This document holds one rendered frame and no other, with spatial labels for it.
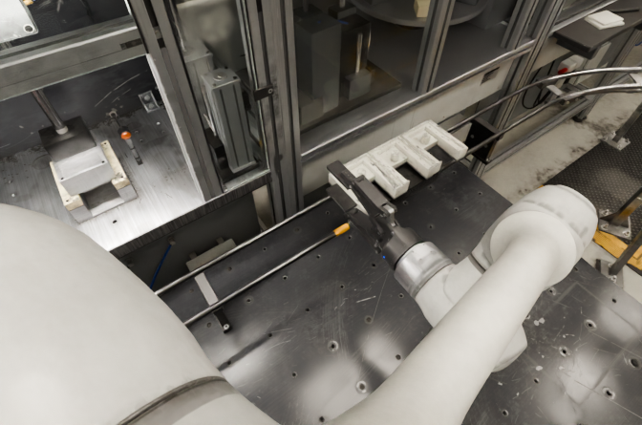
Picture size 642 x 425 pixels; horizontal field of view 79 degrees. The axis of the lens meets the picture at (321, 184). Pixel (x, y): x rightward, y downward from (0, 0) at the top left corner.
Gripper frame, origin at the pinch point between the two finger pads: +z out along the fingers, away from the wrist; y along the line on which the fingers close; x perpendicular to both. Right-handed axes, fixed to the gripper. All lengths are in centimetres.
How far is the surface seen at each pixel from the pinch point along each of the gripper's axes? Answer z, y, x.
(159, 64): 20.5, 25.0, 22.2
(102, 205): 33, -10, 42
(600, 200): -21, -100, -160
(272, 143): 20.6, -2.4, 4.0
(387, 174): 4.6, -13.2, -19.1
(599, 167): -8, -99, -181
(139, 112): 61, -11, 25
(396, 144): 11.7, -13.9, -29.0
